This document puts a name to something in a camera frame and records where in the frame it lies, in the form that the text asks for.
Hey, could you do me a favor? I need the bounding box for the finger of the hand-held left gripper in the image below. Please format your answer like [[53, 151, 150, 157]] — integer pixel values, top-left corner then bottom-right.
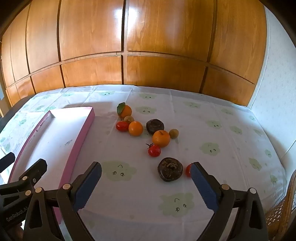
[[0, 152, 16, 173], [0, 159, 48, 207]]

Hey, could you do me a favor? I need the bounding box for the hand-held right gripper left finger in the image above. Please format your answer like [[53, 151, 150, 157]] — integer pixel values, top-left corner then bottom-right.
[[23, 161, 102, 241]]

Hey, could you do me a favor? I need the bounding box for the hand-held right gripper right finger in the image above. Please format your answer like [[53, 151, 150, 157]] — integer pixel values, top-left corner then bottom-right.
[[190, 162, 268, 241]]

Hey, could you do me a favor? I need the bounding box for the pink tray box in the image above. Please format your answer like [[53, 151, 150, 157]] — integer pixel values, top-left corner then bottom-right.
[[8, 107, 95, 225]]

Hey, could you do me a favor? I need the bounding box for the dark brown round fruit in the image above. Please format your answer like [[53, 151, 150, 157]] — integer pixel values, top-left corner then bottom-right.
[[146, 119, 165, 135], [157, 157, 184, 182]]

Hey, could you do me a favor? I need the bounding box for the red tomato with stem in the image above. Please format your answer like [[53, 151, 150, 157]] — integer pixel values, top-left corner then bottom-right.
[[146, 143, 162, 157]]

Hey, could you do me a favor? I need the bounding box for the orange with stem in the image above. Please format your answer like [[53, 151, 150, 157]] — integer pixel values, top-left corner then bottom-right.
[[152, 130, 171, 148]]

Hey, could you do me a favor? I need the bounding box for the smooth orange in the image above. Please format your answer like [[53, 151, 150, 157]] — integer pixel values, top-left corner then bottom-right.
[[128, 121, 144, 137]]

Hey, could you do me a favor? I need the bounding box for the orange with green leaf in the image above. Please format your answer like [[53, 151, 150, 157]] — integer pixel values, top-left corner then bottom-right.
[[117, 102, 132, 119]]

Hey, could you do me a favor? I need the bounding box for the white cloud print tablecloth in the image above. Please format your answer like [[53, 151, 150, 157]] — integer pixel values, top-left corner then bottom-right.
[[0, 85, 287, 241]]

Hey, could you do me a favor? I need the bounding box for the wicker chair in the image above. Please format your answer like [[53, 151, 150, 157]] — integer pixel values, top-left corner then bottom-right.
[[265, 170, 296, 241]]

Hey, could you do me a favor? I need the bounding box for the wooden panelled wardrobe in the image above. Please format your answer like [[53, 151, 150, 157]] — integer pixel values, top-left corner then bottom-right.
[[0, 0, 267, 107]]

